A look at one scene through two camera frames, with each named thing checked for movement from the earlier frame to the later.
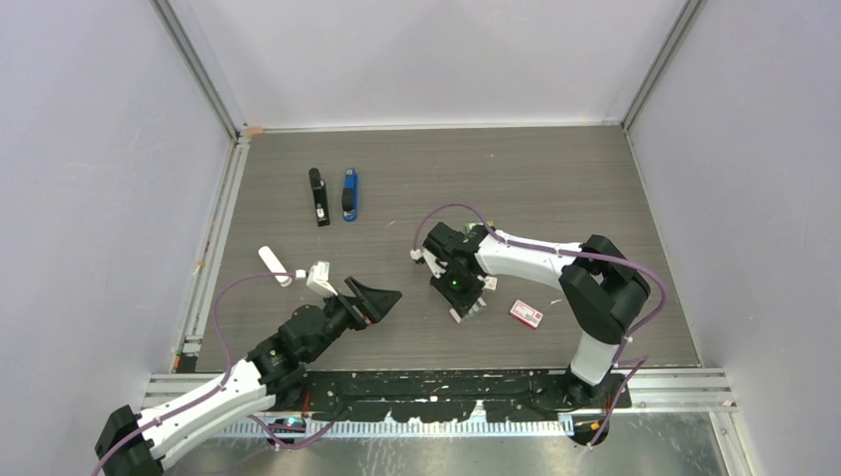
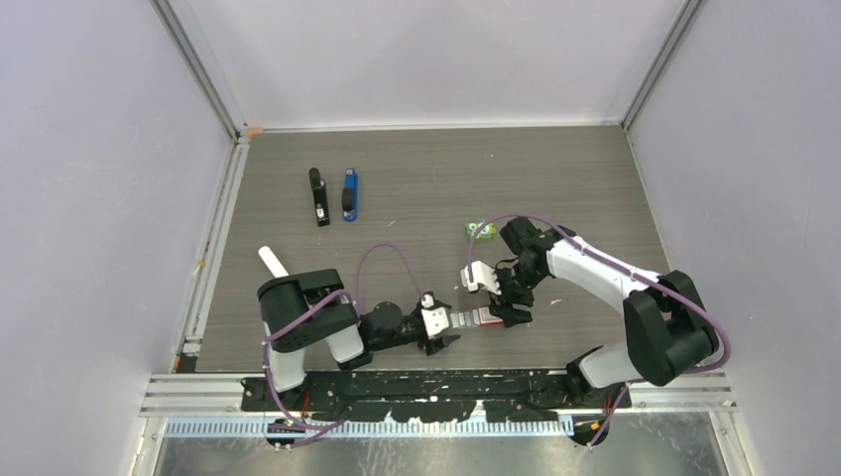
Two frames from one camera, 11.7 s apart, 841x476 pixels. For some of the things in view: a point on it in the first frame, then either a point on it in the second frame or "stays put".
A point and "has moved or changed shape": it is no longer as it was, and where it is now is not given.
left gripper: (374, 302) -> (433, 343)
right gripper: (463, 302) -> (502, 305)
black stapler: (320, 196) stays put
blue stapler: (349, 197) stays put
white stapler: (275, 266) stays put
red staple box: (526, 313) has moved or changed shape
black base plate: (441, 396) stays put
